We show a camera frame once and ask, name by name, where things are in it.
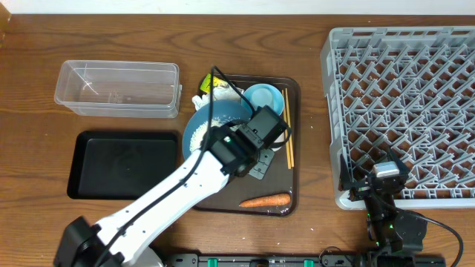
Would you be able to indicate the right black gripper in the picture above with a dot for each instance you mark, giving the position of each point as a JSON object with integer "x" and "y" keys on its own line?
{"x": 345, "y": 179}

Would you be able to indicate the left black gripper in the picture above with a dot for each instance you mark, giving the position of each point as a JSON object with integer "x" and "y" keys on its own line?
{"x": 261, "y": 174}

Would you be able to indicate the orange carrot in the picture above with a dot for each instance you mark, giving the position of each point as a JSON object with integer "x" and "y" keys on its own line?
{"x": 272, "y": 200}

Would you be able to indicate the dark blue plate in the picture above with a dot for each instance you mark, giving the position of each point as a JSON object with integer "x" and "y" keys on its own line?
{"x": 222, "y": 109}

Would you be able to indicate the pile of white rice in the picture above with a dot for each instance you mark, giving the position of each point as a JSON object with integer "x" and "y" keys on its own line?
{"x": 198, "y": 134}

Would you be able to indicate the white tissue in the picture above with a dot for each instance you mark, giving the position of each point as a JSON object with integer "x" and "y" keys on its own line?
{"x": 218, "y": 94}

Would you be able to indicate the yellow silver snack wrapper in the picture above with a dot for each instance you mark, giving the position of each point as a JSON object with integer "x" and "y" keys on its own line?
{"x": 217, "y": 82}

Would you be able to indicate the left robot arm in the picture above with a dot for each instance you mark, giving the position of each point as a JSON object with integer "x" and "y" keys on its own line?
{"x": 121, "y": 238}

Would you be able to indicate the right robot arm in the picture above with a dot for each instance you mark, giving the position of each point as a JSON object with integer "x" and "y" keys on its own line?
{"x": 399, "y": 234}

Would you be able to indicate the grey dishwasher rack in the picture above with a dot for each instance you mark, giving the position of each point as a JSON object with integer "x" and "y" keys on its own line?
{"x": 409, "y": 90}

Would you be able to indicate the black waste tray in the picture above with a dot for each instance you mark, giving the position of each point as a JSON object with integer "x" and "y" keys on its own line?
{"x": 120, "y": 165}

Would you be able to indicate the white cup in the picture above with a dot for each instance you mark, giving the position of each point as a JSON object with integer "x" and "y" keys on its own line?
{"x": 279, "y": 142}

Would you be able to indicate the brown serving tray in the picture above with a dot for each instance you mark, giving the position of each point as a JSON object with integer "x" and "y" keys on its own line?
{"x": 279, "y": 177}

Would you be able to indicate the light blue cup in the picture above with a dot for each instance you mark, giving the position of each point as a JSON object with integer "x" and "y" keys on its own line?
{"x": 261, "y": 97}

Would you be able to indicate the light blue bowl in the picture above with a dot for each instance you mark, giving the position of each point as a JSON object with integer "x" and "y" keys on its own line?
{"x": 278, "y": 101}

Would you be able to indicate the wooden chopstick left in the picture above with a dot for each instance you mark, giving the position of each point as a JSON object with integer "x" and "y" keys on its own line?
{"x": 286, "y": 134}

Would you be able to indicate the wooden chopstick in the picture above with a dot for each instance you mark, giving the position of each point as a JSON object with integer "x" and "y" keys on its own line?
{"x": 290, "y": 142}
{"x": 286, "y": 134}

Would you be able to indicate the wooden chopstick right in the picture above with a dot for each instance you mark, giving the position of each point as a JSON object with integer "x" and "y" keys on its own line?
{"x": 290, "y": 142}

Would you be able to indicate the clear plastic bin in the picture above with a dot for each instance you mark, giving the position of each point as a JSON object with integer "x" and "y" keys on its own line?
{"x": 119, "y": 88}

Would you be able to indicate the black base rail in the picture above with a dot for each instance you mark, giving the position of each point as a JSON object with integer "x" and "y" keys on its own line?
{"x": 325, "y": 260}

